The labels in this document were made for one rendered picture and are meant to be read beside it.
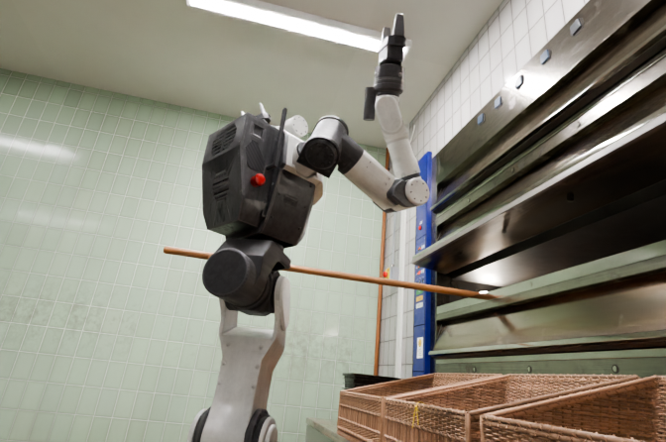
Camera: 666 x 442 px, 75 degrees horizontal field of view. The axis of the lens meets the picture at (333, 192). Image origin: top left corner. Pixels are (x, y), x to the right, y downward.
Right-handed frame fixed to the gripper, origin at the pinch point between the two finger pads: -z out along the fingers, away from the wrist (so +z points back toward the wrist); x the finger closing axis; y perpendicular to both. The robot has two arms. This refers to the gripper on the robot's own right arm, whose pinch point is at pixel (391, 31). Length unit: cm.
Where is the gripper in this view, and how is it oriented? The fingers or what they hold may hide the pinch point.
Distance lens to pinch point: 137.0
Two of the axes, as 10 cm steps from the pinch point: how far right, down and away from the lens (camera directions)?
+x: -2.2, -0.1, 9.7
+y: 9.7, 0.6, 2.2
